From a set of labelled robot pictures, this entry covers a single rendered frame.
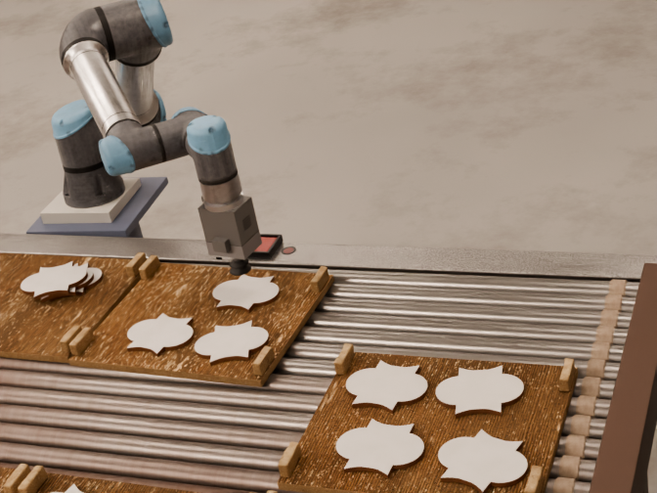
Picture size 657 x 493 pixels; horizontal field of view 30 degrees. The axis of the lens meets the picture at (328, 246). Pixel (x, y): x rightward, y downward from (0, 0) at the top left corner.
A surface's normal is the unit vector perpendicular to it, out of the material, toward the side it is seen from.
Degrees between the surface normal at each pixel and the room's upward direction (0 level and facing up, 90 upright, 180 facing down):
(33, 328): 0
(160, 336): 0
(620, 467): 0
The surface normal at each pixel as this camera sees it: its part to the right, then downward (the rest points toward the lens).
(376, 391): -0.17, -0.85
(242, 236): 0.86, 0.12
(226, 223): -0.48, 0.50
